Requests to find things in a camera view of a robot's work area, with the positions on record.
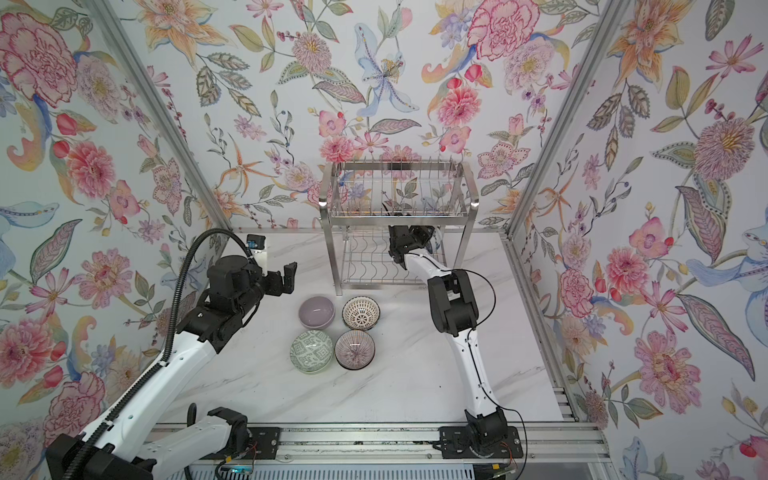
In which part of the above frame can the right aluminium frame post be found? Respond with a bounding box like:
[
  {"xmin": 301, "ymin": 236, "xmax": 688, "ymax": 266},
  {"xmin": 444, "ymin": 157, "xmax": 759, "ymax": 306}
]
[{"xmin": 505, "ymin": 1, "xmax": 627, "ymax": 240}]

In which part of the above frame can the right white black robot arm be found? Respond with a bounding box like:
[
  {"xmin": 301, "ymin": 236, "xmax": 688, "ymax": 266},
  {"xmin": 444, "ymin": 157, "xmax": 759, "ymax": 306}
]
[{"xmin": 388, "ymin": 225, "xmax": 508, "ymax": 457}]

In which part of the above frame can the steel two-tier dish rack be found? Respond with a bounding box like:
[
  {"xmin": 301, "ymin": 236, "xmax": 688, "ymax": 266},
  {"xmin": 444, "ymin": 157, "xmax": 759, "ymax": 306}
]
[{"xmin": 318, "ymin": 159, "xmax": 480, "ymax": 294}]

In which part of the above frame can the left aluminium frame post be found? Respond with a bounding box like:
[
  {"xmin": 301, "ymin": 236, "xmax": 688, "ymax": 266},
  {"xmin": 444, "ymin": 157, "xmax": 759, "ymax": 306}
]
[{"xmin": 84, "ymin": 0, "xmax": 232, "ymax": 230}]

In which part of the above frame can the purple striped bowl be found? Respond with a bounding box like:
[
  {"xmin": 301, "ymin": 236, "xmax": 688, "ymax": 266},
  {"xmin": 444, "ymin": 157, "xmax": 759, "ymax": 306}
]
[{"xmin": 335, "ymin": 330, "xmax": 376, "ymax": 371}]

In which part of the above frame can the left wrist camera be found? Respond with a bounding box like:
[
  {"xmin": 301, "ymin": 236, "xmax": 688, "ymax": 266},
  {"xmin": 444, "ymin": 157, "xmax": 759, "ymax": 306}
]
[{"xmin": 245, "ymin": 234, "xmax": 268, "ymax": 269}]

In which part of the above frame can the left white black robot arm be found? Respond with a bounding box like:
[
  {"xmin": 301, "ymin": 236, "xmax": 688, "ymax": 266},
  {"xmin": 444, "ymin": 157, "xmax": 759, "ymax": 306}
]
[{"xmin": 45, "ymin": 255, "xmax": 297, "ymax": 479}]

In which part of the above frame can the plain lilac ceramic bowl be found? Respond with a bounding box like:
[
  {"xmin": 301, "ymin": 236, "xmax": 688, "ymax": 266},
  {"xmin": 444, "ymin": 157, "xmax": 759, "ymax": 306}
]
[{"xmin": 298, "ymin": 296, "xmax": 336, "ymax": 330}]

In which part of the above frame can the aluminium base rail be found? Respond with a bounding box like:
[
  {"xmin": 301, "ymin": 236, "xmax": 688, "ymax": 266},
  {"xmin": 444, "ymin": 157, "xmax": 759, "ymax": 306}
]
[{"xmin": 143, "ymin": 422, "xmax": 613, "ymax": 466}]

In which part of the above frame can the white red-patterned bowl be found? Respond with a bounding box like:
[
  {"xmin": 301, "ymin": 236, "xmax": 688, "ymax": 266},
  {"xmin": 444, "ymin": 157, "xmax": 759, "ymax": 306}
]
[{"xmin": 342, "ymin": 296, "xmax": 381, "ymax": 331}]

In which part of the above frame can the aluminium frame post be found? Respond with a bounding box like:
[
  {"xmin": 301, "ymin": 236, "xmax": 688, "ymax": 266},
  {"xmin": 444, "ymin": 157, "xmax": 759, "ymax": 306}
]
[
  {"xmin": 84, "ymin": 0, "xmax": 232, "ymax": 230},
  {"xmin": 505, "ymin": 1, "xmax": 627, "ymax": 240}
]

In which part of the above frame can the green geometric patterned bowl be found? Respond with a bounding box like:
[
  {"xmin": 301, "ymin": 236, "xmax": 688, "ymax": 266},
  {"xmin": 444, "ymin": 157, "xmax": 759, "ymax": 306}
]
[{"xmin": 289, "ymin": 330, "xmax": 334, "ymax": 374}]

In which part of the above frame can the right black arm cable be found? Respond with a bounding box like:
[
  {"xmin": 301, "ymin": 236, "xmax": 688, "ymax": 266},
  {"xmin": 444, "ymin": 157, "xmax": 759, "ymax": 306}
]
[{"xmin": 455, "ymin": 268, "xmax": 529, "ymax": 475}]

